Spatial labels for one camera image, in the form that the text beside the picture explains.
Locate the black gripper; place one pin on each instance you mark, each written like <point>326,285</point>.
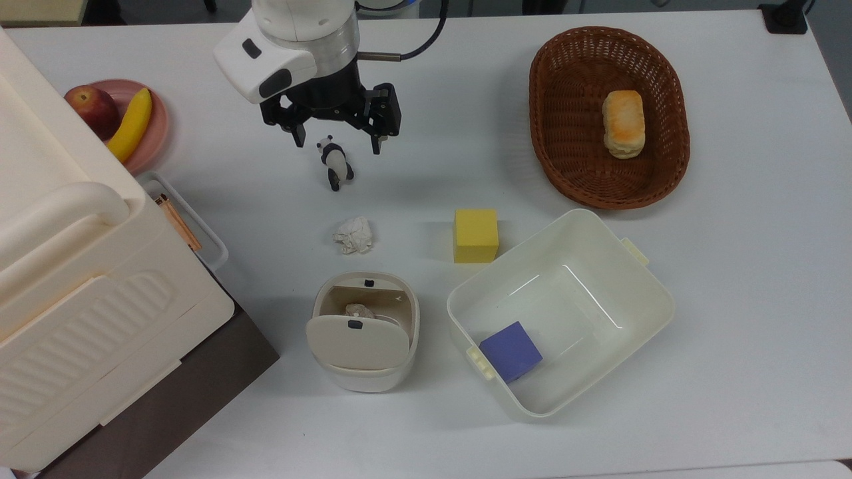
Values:
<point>333,96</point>

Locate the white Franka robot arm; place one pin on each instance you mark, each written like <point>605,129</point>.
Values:
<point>293,40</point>

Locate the white desktop trash can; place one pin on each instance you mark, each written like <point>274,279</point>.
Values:
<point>363,332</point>

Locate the small panda figurine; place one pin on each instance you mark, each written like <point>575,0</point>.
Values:
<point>335,162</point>

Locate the crumpled white paper ball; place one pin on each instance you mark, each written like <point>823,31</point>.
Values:
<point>353,235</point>

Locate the yellow foam cube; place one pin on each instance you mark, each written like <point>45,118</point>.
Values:
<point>476,235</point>

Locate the clear plastic tray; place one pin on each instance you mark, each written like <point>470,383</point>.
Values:
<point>190,219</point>

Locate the crumpled paper inside can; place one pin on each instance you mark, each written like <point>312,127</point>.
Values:
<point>359,311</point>

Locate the orange pencils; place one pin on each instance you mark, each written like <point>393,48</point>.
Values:
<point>178,221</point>

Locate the pink plate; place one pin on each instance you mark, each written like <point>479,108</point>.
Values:
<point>150,126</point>

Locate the yellow banana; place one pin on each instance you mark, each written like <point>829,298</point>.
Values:
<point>131,124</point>

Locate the red apple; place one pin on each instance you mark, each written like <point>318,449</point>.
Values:
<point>92,110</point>

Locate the brown wicker basket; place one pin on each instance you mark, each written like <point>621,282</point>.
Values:
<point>586,133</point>

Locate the purple foam cube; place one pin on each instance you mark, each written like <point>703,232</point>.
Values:
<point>511,351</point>

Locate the toasted bread bun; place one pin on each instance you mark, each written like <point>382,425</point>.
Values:
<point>624,124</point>

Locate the white plastic bin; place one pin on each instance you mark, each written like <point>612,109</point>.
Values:
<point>566,313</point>

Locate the cream plastic drawer cabinet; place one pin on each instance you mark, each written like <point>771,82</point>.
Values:
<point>80,293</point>

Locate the black table clamp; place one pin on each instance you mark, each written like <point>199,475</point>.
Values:
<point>784,16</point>

